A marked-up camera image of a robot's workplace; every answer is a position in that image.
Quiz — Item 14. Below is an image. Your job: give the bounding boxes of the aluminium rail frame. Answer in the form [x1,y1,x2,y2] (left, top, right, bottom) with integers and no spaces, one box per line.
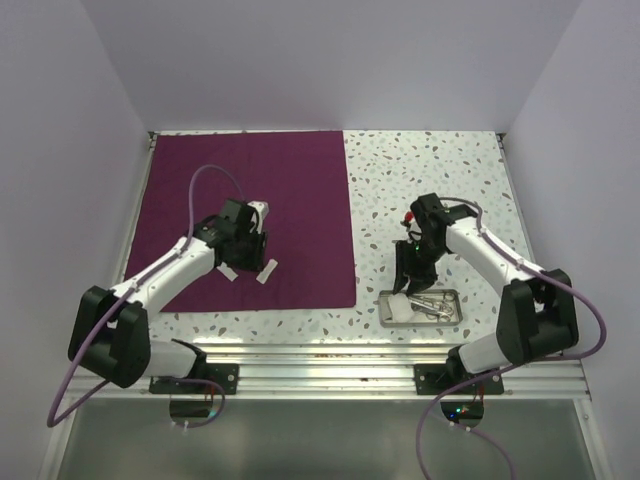
[63,344,591,401]

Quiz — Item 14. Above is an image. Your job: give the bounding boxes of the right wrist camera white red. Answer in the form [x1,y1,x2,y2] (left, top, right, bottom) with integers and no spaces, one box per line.
[402,211,421,237]

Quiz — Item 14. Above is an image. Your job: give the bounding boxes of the steel forceps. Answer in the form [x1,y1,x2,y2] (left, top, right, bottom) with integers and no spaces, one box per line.
[423,292,458,308]

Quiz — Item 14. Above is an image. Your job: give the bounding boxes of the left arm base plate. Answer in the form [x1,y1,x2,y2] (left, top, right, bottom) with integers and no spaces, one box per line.
[149,363,240,395]

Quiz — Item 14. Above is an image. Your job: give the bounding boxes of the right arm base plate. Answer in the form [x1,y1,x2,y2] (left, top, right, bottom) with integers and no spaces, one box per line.
[413,364,505,396]

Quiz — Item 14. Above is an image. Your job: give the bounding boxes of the metal tray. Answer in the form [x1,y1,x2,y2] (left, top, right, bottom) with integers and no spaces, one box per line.
[378,289,462,328]

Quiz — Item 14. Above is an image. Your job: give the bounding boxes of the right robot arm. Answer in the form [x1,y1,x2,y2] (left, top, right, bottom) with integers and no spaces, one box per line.
[381,193,579,393]

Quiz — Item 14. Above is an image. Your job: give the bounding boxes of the white strip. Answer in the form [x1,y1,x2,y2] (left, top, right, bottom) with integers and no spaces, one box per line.
[256,259,278,285]
[217,264,238,282]

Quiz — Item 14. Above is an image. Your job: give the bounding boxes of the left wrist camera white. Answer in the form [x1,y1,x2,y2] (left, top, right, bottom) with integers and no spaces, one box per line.
[249,201,269,221]

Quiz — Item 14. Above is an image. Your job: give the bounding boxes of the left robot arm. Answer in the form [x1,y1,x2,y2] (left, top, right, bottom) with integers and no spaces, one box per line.
[68,199,269,393]

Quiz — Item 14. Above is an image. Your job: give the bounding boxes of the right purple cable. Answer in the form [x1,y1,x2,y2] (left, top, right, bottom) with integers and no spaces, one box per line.
[415,197,607,480]

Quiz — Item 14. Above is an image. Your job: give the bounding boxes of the white gauze pad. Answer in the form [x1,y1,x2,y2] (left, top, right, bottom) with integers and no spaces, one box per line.
[388,293,411,315]
[389,293,411,308]
[392,307,415,323]

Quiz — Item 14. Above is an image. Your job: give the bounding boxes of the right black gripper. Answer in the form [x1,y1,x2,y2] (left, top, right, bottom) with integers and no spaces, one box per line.
[394,237,449,297]

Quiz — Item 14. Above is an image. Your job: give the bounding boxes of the purple cloth mat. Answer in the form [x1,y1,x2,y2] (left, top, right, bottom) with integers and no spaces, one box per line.
[125,131,356,313]

